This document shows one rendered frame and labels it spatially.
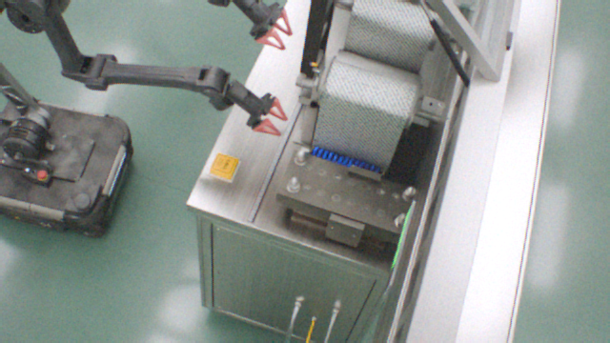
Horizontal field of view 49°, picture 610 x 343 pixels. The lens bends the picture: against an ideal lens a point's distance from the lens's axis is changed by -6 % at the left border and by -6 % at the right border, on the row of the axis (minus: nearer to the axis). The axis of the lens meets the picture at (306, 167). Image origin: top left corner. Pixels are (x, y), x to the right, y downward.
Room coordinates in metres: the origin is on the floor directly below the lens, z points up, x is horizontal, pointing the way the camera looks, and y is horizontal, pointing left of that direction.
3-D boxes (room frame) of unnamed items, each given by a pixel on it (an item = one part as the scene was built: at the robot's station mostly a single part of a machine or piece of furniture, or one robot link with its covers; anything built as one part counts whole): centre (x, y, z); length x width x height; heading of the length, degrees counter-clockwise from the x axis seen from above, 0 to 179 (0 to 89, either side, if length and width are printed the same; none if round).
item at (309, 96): (1.31, 0.03, 1.05); 0.06 x 0.05 x 0.31; 82
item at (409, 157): (1.29, -0.17, 1.00); 0.33 x 0.07 x 0.20; 82
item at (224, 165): (1.14, 0.25, 0.91); 0.07 x 0.07 x 0.02; 82
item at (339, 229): (0.97, -0.14, 0.96); 0.10 x 0.03 x 0.11; 82
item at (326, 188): (1.07, -0.14, 1.00); 0.40 x 0.16 x 0.06; 82
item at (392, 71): (1.37, -0.15, 1.17); 0.26 x 0.12 x 0.12; 82
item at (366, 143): (1.19, -0.12, 1.11); 0.23 x 0.01 x 0.18; 82
